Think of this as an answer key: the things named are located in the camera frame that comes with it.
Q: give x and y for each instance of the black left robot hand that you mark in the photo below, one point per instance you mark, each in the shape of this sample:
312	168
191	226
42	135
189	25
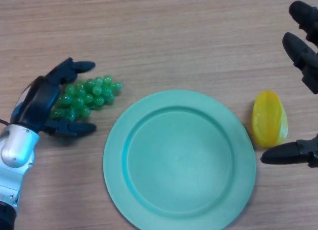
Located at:
37	103

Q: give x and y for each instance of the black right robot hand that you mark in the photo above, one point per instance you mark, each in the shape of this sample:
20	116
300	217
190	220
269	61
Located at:
303	58

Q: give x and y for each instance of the green grape bunch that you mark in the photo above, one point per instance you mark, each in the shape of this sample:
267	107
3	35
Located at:
84	98

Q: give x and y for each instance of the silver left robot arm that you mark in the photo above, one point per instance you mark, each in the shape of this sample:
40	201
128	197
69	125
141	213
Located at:
15	160

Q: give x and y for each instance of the green round plate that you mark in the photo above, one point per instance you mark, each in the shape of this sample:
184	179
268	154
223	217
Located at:
179	160

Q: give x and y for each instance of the yellow starfruit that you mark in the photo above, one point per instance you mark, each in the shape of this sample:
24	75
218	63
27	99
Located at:
269	119

